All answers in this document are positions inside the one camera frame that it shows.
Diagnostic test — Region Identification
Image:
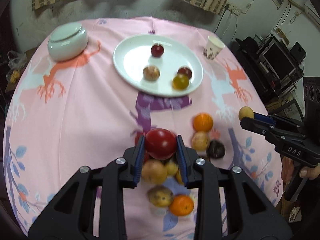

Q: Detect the pale green lidded jar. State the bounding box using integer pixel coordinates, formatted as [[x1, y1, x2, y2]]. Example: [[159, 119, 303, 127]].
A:
[[47, 22, 88, 62]]

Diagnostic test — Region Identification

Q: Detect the dark red plum right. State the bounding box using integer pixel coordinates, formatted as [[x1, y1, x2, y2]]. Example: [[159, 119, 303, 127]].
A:
[[177, 66, 193, 79]]

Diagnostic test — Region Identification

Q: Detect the person's right hand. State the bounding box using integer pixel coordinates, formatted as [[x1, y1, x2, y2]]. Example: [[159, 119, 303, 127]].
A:
[[281, 154, 320, 185]]

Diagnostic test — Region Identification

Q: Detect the pink patterned tablecloth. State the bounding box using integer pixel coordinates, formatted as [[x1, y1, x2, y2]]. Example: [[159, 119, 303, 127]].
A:
[[3, 17, 283, 233]]

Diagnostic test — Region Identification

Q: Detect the large red tomato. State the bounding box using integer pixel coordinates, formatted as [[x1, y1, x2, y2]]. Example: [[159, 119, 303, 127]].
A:
[[145, 128, 177, 160]]

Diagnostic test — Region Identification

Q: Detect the brown speckled fruit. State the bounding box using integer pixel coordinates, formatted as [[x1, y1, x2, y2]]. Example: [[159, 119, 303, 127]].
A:
[[147, 185, 174, 207]]

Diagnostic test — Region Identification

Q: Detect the small yellow longan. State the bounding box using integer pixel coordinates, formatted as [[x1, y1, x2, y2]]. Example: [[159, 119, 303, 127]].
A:
[[165, 161, 178, 177]]

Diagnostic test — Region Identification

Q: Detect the tan passion fruit on plate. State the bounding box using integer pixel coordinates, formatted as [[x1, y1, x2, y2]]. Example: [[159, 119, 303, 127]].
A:
[[143, 65, 160, 81]]

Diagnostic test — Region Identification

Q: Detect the floral paper cup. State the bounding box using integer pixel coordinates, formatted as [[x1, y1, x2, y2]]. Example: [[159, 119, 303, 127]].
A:
[[203, 36, 225, 60]]

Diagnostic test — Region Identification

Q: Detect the small tan round fruit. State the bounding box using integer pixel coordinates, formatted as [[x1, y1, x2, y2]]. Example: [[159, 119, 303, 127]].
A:
[[238, 106, 254, 121]]

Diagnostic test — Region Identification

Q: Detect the tan striped melon fruit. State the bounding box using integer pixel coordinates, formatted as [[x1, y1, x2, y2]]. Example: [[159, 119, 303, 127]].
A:
[[191, 131, 210, 151]]

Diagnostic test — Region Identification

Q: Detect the yellow green tomato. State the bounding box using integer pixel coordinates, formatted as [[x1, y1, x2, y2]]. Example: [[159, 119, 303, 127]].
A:
[[172, 74, 189, 90]]

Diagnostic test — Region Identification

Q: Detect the computer monitor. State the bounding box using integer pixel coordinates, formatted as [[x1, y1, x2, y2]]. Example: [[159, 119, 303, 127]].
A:
[[260, 40, 296, 80]]

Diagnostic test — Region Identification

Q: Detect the dark purple mangosteen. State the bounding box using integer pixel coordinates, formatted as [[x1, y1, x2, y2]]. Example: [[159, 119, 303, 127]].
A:
[[206, 140, 226, 159]]

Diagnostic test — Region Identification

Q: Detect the large tan round fruit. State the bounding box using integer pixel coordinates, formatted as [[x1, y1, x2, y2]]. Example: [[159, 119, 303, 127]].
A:
[[142, 159, 168, 185]]

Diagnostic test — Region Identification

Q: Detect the dark red plum on plate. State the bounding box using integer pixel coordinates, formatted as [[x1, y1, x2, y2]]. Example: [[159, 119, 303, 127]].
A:
[[151, 44, 164, 58]]

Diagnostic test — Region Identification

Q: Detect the white oval plate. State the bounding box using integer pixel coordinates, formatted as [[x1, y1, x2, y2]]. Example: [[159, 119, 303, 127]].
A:
[[113, 34, 204, 98]]

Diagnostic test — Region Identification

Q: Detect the orange yellow tomato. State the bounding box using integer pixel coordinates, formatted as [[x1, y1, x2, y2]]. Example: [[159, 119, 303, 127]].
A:
[[175, 169, 184, 185]]

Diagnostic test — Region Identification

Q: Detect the orange mandarin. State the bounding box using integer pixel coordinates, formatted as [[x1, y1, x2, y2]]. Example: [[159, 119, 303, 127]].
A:
[[193, 113, 214, 132], [169, 194, 194, 217]]

